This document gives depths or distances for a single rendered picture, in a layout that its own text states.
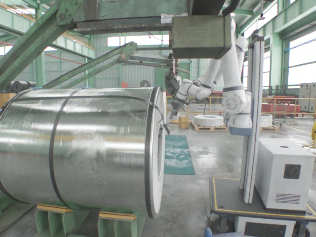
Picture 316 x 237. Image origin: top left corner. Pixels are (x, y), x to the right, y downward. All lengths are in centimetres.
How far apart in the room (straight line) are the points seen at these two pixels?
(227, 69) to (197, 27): 76
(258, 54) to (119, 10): 113
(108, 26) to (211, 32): 67
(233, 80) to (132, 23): 76
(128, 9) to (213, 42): 64
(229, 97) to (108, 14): 93
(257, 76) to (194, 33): 111
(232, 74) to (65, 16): 115
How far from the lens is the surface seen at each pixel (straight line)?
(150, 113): 129
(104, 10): 124
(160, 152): 205
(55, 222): 213
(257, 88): 172
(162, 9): 117
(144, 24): 114
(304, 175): 189
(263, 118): 727
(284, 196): 191
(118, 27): 117
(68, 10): 135
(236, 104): 137
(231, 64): 142
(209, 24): 71
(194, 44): 68
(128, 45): 267
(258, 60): 174
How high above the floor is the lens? 132
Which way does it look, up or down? 8 degrees down
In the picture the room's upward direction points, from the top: straight up
